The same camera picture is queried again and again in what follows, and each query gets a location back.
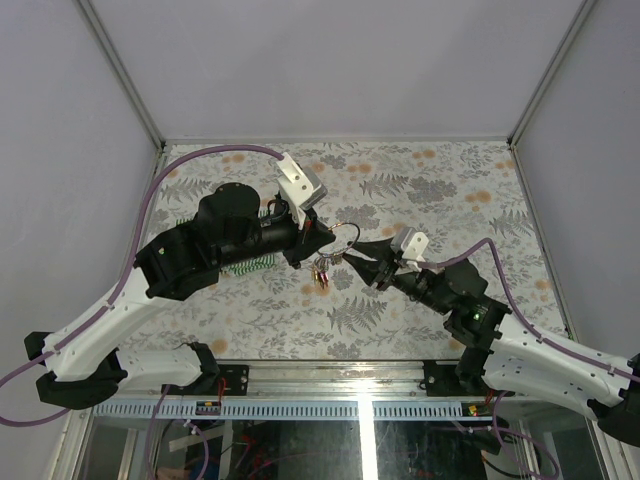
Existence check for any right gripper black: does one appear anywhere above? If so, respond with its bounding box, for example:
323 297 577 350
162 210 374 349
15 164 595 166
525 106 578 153
341 235 452 316

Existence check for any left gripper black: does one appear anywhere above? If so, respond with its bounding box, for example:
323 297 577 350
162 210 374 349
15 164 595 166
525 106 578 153
218 201 338 269

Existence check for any large metal keyring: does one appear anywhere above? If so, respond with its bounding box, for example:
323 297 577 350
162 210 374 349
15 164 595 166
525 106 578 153
311 222 361 290

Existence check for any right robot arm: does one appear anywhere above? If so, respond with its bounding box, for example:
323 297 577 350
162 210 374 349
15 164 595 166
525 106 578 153
344 230 639 446

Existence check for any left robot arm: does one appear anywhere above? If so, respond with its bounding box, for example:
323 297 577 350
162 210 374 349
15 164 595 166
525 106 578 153
25 183 335 410

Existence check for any green striped cloth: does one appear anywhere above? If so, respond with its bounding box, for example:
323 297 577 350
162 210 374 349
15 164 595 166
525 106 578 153
165 212 275 282

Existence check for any floral table mat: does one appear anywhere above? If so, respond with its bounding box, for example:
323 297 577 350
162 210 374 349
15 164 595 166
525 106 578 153
124 141 566 360

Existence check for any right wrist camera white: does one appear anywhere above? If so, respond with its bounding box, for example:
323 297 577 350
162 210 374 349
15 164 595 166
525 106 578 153
390 226 429 271

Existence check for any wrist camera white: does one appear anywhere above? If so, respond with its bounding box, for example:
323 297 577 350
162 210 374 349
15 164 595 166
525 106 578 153
390 226 429 271
276 153 327 230

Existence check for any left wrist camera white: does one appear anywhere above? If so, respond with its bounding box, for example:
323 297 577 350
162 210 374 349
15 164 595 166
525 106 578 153
276 153 327 230

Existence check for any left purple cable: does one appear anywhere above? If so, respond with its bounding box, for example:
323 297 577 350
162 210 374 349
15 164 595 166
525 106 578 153
0 144 286 427

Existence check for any purple cable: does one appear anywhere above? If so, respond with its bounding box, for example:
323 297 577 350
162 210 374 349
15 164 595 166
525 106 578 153
0 144 286 427
417 237 640 384

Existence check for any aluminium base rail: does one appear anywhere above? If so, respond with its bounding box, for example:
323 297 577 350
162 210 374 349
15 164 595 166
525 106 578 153
74 359 614 401

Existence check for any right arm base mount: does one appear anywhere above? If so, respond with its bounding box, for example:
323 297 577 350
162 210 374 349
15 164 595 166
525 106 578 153
418 360 473 398

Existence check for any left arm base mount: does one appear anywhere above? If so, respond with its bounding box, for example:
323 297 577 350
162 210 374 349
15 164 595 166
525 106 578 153
213 364 250 398

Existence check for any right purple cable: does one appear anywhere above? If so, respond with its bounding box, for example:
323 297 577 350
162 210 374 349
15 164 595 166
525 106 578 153
417 237 640 384

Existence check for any slotted cable duct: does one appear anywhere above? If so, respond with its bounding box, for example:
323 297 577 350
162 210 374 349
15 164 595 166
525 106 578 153
93 399 465 421

